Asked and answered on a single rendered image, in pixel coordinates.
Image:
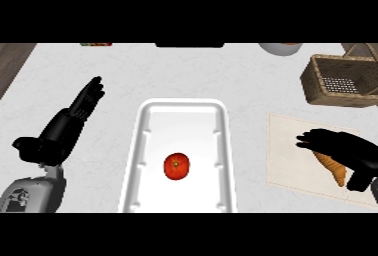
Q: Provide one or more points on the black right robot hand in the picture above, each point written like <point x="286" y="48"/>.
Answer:
<point x="351" y="150"/>

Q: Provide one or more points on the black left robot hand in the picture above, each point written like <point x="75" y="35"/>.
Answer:
<point x="59" y="136"/>

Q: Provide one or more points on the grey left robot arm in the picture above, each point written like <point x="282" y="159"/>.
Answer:
<point x="30" y="193"/>

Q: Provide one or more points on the golden brown croissant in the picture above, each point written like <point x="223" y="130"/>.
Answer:
<point x="334" y="168"/>

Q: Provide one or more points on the beige placemat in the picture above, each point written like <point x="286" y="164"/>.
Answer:
<point x="295" y="166"/>

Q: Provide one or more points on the brown wicker basket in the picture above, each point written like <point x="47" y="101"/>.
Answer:
<point x="340" y="81"/>

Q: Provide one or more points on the white rectangular tray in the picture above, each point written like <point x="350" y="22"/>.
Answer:
<point x="179" y="156"/>

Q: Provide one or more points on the red tomato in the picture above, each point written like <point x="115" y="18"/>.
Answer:
<point x="176" y="166"/>

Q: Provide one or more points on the red and green object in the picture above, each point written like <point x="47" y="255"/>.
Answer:
<point x="96" y="44"/>

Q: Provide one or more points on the white round bowl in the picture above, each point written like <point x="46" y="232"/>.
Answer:
<point x="281" y="48"/>

